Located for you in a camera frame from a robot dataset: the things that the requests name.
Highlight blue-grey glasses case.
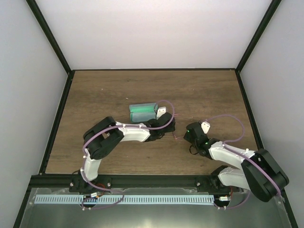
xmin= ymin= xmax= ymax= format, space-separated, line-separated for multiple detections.
xmin=129 ymin=103 xmax=158 ymax=123

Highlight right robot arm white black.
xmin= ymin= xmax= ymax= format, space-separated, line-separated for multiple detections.
xmin=183 ymin=122 xmax=289 ymax=202

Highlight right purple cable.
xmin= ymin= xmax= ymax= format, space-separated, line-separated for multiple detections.
xmin=205 ymin=114 xmax=285 ymax=211

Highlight pink sunglasses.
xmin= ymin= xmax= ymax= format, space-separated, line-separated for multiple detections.
xmin=172 ymin=113 xmax=187 ymax=140

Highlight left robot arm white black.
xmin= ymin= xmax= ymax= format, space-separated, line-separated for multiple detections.
xmin=70 ymin=112 xmax=175 ymax=192

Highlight black frame post left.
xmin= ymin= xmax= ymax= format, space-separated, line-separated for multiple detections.
xmin=26 ymin=0 xmax=72 ymax=75

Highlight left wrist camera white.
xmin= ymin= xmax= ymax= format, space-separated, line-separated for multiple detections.
xmin=156 ymin=106 xmax=167 ymax=119

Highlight black frame post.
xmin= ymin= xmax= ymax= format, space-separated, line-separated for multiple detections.
xmin=236 ymin=0 xmax=282 ymax=73
xmin=26 ymin=0 xmax=72 ymax=75

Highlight light blue slotted strip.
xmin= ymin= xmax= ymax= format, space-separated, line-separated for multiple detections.
xmin=34 ymin=195 xmax=214 ymax=205

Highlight black frame post right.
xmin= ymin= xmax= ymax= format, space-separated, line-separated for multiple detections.
xmin=236 ymin=0 xmax=282 ymax=73

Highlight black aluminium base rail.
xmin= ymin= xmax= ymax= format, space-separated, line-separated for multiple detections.
xmin=29 ymin=174 xmax=230 ymax=194

